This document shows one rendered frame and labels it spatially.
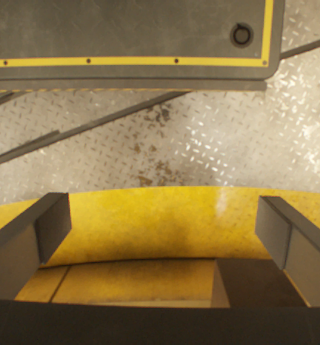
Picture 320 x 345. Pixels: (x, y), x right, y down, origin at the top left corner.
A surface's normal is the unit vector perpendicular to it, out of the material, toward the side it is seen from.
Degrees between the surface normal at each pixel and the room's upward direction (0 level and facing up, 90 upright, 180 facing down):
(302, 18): 0
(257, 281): 90
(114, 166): 0
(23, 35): 0
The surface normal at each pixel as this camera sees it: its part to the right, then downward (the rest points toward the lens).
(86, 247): -0.02, 0.26
